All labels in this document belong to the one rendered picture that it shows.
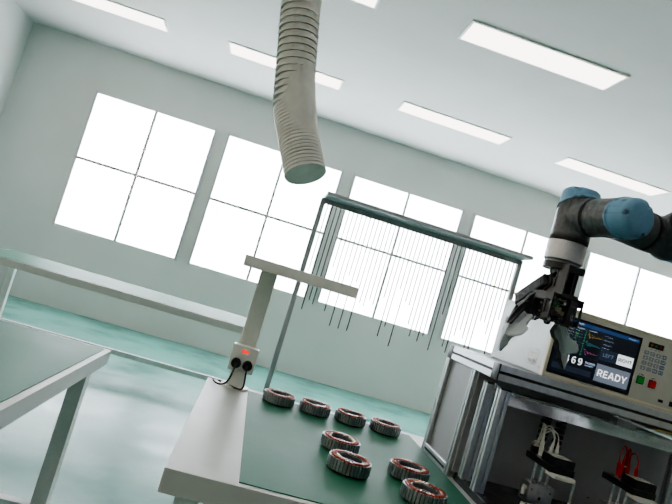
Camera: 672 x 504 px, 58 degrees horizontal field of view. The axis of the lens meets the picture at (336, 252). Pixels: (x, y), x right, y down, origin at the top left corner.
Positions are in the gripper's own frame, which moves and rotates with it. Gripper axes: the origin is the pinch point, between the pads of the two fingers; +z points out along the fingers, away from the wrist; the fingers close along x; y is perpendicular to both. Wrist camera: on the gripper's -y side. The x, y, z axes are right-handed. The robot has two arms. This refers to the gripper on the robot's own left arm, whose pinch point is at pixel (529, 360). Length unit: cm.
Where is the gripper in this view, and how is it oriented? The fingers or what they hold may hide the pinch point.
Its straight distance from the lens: 129.7
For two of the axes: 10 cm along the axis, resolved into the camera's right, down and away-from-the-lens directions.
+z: -2.9, 9.6, -0.6
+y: 2.6, 0.1, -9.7
